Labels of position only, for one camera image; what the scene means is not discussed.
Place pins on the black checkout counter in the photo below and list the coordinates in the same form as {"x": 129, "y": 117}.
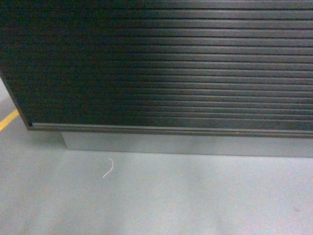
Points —
{"x": 217, "y": 77}

